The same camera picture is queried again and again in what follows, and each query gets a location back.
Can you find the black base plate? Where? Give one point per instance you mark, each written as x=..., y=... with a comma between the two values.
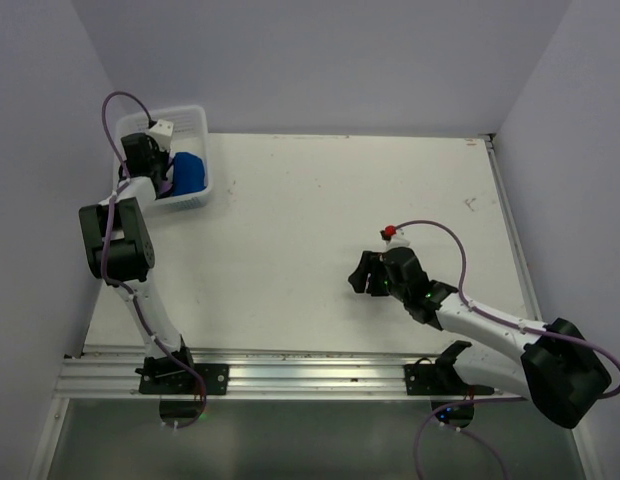
x=426, y=378
x=166, y=378

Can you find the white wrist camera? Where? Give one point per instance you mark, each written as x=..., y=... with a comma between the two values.
x=394, y=237
x=162, y=133

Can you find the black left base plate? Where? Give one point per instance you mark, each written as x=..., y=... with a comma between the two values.
x=166, y=378

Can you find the purple towel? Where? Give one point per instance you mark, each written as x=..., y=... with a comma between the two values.
x=166, y=189

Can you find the aluminium mounting rail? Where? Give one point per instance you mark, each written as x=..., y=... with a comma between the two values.
x=109, y=373

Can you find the blue towel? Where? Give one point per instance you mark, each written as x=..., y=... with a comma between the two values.
x=189, y=174

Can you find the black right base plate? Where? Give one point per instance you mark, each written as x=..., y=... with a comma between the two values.
x=426, y=378

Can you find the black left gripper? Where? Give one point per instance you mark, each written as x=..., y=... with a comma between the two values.
x=163, y=154

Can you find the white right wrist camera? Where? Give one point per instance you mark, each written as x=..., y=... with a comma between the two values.
x=394, y=237

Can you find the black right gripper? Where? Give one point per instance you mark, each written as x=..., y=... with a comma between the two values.
x=358, y=278

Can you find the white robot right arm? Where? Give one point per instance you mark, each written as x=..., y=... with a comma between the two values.
x=547, y=364

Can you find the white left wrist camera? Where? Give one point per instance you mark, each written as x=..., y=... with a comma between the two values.
x=162, y=133

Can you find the white plastic basket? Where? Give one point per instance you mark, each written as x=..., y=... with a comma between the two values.
x=190, y=135

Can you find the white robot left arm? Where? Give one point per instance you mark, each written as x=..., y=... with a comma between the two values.
x=120, y=252

